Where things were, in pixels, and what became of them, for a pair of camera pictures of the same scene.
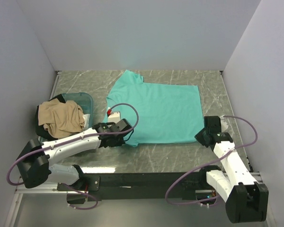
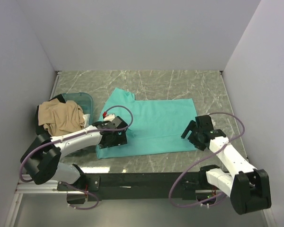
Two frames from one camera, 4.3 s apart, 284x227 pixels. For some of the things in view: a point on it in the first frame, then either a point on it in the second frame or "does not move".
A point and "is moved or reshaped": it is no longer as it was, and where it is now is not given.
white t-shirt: (86, 118) does not move
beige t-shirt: (60, 118) does not move
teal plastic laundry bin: (85, 101) does not move
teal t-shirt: (157, 113) is moved or reshaped
